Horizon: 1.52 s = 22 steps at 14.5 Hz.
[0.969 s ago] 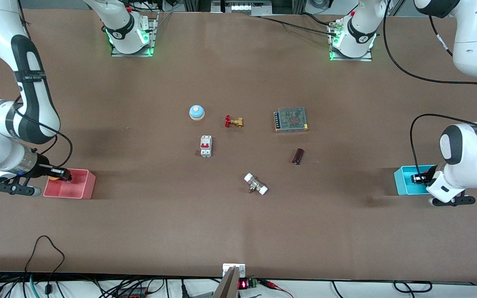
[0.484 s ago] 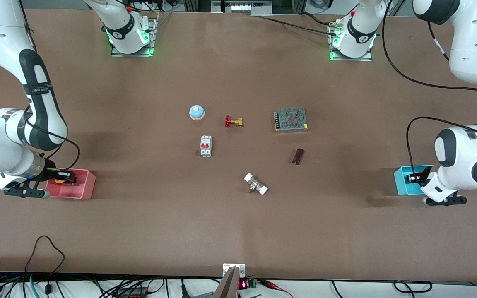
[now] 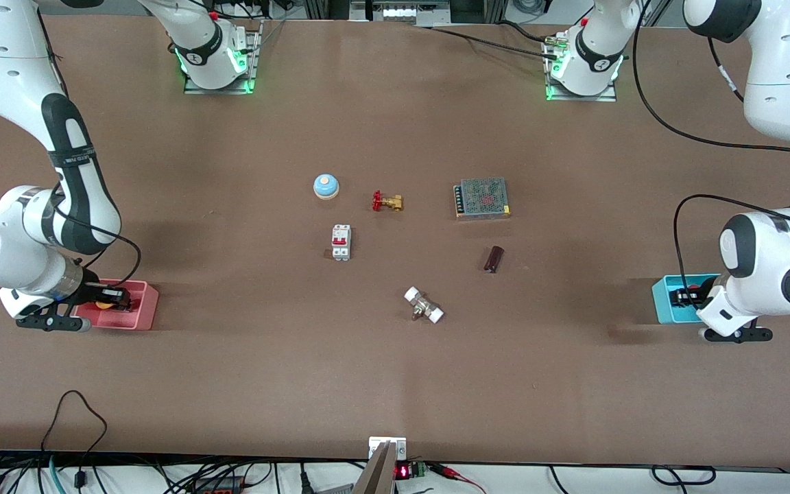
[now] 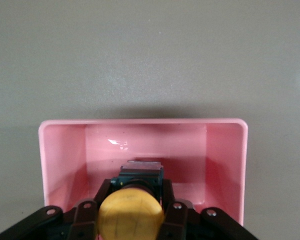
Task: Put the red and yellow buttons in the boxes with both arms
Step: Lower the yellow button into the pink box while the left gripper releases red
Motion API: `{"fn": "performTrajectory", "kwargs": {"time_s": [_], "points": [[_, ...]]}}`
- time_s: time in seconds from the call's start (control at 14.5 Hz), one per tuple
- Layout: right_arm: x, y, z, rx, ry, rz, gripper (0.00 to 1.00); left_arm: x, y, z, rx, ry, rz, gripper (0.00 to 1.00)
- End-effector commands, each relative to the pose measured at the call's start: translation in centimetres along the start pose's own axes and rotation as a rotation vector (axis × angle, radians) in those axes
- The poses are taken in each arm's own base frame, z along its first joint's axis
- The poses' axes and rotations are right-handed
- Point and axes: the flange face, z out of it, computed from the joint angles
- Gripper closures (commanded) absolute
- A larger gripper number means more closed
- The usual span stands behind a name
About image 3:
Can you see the grey metal device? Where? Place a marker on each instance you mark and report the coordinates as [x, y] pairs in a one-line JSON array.
[[402, 12]]

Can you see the blue call bell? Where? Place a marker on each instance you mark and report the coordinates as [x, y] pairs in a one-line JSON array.
[[326, 186]]

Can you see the white metal bracket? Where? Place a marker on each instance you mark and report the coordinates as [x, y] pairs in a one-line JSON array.
[[399, 446]]

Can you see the white circuit breaker red switch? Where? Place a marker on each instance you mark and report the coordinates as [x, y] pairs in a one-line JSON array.
[[341, 240]]

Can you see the dark red cylinder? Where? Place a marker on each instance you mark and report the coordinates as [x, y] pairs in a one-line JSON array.
[[494, 259]]

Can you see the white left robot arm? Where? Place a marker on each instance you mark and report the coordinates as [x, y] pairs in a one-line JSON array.
[[779, 261]]

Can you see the pink plastic box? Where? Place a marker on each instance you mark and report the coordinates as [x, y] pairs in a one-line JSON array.
[[145, 309]]

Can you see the black power adapter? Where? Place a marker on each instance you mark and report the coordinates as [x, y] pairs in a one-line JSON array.
[[220, 484]]

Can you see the red digit display module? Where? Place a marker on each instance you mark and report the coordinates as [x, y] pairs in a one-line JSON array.
[[403, 471]]

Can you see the grey camera post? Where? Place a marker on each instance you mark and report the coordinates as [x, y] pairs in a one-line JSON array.
[[376, 477]]

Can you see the metal mesh power supply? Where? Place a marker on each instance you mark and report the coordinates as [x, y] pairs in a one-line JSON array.
[[483, 197]]

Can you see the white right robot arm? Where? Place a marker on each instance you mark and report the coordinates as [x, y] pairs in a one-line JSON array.
[[11, 89]]

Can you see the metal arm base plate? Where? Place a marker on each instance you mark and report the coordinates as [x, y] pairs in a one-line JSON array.
[[254, 41], [587, 98]]

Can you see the cyan plastic box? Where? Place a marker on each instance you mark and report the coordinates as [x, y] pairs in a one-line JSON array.
[[666, 305]]

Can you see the red clip lead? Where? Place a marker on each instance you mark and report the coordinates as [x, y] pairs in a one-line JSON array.
[[453, 472]]

